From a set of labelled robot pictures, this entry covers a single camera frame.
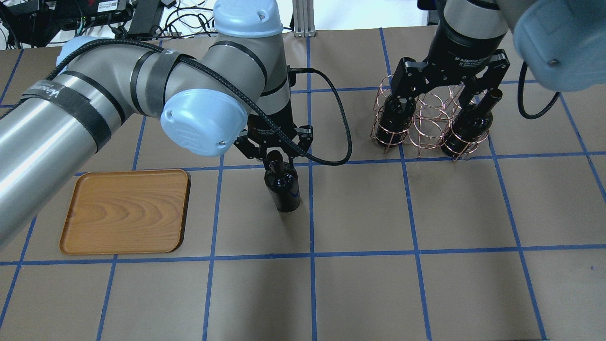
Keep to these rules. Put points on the black power adapter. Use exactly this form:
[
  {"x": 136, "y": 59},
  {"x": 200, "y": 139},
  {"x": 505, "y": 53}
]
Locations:
[{"x": 147, "y": 15}]

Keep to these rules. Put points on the dark bottle in basket right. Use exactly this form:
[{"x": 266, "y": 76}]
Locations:
[{"x": 470, "y": 125}]

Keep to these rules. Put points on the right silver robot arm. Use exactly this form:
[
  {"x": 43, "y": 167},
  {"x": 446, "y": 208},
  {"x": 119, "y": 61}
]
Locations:
[{"x": 561, "y": 44}]

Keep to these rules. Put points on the black electronics box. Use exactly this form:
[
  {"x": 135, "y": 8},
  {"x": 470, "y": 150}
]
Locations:
[{"x": 47, "y": 16}]

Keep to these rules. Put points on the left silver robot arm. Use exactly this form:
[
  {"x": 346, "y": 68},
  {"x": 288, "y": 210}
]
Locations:
[{"x": 203, "y": 105}]

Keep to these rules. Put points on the aluminium frame post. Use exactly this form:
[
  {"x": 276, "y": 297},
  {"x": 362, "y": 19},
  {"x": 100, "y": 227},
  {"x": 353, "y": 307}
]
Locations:
[{"x": 303, "y": 15}]

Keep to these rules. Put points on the copper wire bottle basket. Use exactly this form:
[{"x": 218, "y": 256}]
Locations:
[{"x": 434, "y": 114}]

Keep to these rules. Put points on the dark bottle in basket left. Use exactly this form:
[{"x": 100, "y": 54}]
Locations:
[{"x": 394, "y": 121}]

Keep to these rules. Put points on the dark wine bottle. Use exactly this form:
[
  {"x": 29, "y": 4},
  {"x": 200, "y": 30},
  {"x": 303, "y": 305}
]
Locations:
[{"x": 282, "y": 182}]

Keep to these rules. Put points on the dark bottle in basket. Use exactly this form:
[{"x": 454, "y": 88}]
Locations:
[
  {"x": 394, "y": 121},
  {"x": 470, "y": 125}
]

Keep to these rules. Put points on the wooden rectangular tray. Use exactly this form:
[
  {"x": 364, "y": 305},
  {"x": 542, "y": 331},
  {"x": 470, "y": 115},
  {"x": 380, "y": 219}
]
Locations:
[{"x": 131, "y": 212}]

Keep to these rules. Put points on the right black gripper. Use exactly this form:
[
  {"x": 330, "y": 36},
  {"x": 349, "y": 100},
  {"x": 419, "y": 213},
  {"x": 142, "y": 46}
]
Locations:
[{"x": 466, "y": 45}]

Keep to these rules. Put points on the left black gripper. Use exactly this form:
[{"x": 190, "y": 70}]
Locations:
[{"x": 270, "y": 131}]

